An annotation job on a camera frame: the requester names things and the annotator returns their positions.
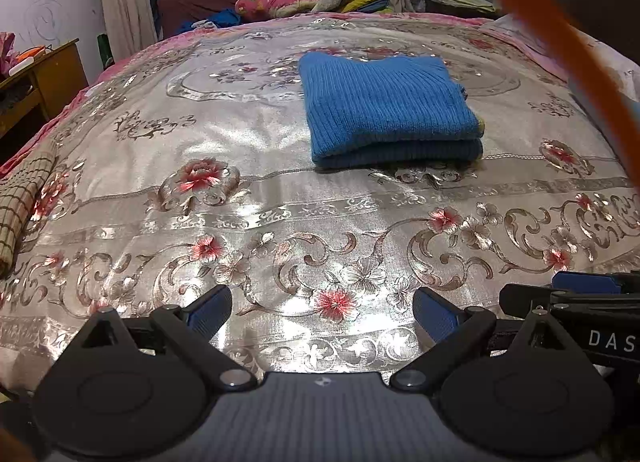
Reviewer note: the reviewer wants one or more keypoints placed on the wooden bedside cabinet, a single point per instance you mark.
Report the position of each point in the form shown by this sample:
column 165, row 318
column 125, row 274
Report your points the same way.
column 60, row 72

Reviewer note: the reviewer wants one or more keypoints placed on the blue cloth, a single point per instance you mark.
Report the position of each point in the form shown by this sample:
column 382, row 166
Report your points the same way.
column 220, row 18

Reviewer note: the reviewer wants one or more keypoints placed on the yellow green folded cloth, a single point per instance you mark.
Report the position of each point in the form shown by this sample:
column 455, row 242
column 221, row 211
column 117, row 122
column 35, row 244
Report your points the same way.
column 367, row 0

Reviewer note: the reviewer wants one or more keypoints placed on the pink floral quilt bundle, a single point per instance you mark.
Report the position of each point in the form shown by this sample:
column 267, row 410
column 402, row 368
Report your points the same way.
column 5, row 52

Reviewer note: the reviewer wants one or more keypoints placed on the floral satin bedspread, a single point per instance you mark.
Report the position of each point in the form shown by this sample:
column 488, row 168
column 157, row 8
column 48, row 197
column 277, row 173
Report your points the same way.
column 200, row 107

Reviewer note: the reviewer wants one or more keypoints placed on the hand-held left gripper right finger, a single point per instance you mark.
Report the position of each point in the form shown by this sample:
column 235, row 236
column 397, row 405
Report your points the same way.
column 437, row 314

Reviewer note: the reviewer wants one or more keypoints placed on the light green folded cloth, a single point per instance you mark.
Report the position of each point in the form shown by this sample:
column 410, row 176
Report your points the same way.
column 465, row 2

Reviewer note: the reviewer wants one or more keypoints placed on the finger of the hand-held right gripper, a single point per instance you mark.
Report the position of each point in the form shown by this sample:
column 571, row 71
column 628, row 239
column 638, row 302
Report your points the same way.
column 585, row 282
column 522, row 299

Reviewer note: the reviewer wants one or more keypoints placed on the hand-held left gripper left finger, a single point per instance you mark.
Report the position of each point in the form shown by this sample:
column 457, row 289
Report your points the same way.
column 210, row 311

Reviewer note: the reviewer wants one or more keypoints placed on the checked beige folded cloth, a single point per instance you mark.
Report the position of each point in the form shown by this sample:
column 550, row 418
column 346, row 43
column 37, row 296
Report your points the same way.
column 20, row 212

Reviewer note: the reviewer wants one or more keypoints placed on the pink bed sheet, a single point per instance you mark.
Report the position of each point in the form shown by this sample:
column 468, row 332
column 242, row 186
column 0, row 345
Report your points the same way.
column 125, row 65

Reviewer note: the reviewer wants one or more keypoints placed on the orange and white item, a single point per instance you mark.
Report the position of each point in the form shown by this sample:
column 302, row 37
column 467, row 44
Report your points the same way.
column 27, row 57

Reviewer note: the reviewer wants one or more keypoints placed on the blue striped knit sweater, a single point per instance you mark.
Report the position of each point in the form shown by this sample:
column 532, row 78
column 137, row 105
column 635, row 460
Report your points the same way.
column 385, row 107

